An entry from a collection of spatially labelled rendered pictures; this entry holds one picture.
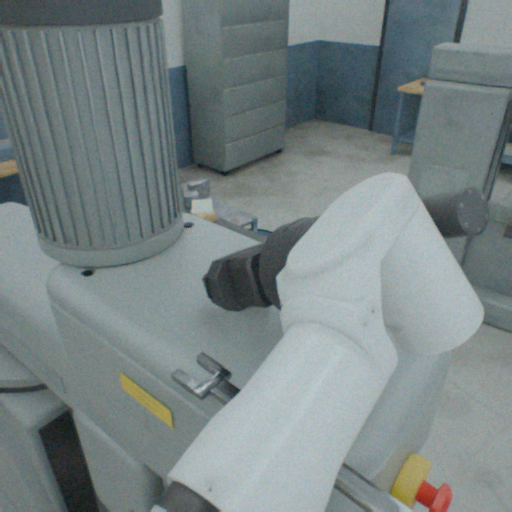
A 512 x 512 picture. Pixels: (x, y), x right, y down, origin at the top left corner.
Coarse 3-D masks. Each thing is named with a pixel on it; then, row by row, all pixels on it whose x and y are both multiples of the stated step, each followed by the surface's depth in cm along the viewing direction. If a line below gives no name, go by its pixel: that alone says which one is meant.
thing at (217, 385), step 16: (208, 368) 45; (224, 368) 45; (192, 384) 43; (208, 384) 43; (224, 384) 43; (224, 400) 42; (336, 480) 35; (352, 480) 35; (368, 480) 35; (352, 496) 34; (368, 496) 34; (384, 496) 34
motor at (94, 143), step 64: (0, 0) 45; (64, 0) 45; (128, 0) 48; (0, 64) 50; (64, 64) 48; (128, 64) 51; (64, 128) 51; (128, 128) 53; (64, 192) 55; (128, 192) 57; (64, 256) 60; (128, 256) 61
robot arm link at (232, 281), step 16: (288, 224) 42; (272, 240) 41; (288, 240) 39; (224, 256) 49; (240, 256) 46; (256, 256) 44; (272, 256) 40; (208, 272) 48; (224, 272) 46; (240, 272) 45; (256, 272) 43; (272, 272) 40; (224, 288) 46; (240, 288) 46; (256, 288) 43; (272, 288) 41; (224, 304) 46; (240, 304) 47; (256, 304) 44; (272, 304) 44
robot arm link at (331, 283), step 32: (352, 192) 34; (384, 192) 30; (416, 192) 31; (320, 224) 32; (352, 224) 29; (384, 224) 28; (288, 256) 31; (320, 256) 27; (352, 256) 27; (288, 288) 29; (320, 288) 27; (352, 288) 26; (288, 320) 29; (320, 320) 27; (352, 320) 26; (384, 352) 27; (384, 384) 27
